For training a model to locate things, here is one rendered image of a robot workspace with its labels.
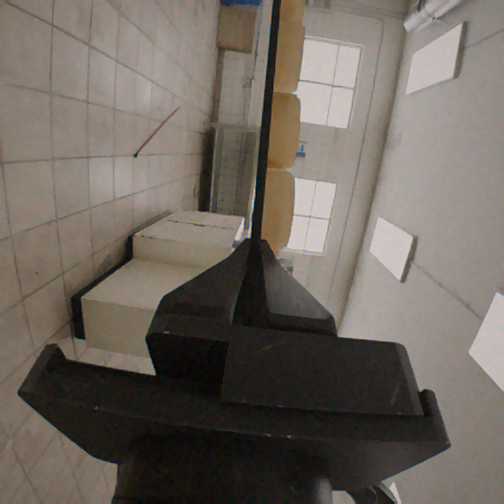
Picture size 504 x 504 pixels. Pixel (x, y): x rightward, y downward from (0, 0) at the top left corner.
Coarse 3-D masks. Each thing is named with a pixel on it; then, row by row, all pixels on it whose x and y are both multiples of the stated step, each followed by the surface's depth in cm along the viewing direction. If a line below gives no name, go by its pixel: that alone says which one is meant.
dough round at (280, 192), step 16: (272, 176) 16; (288, 176) 17; (272, 192) 16; (288, 192) 16; (272, 208) 16; (288, 208) 16; (272, 224) 16; (288, 224) 16; (272, 240) 17; (288, 240) 17
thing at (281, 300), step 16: (272, 256) 12; (272, 272) 10; (288, 272) 11; (272, 288) 9; (288, 288) 9; (304, 288) 9; (256, 304) 13; (272, 304) 8; (288, 304) 8; (304, 304) 8; (320, 304) 8; (256, 320) 13; (272, 320) 7; (288, 320) 7; (304, 320) 8; (320, 320) 8
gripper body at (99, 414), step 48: (48, 384) 6; (96, 384) 6; (144, 384) 7; (192, 384) 7; (96, 432) 7; (144, 432) 6; (192, 432) 6; (240, 432) 5; (288, 432) 5; (336, 432) 6; (384, 432) 6; (432, 432) 6; (144, 480) 5; (192, 480) 5; (240, 480) 5; (288, 480) 5; (336, 480) 8
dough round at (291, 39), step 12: (288, 24) 17; (300, 24) 17; (288, 36) 17; (300, 36) 17; (288, 48) 17; (300, 48) 17; (276, 60) 17; (288, 60) 17; (300, 60) 17; (276, 72) 18; (288, 72) 18; (300, 72) 18; (276, 84) 19; (288, 84) 19
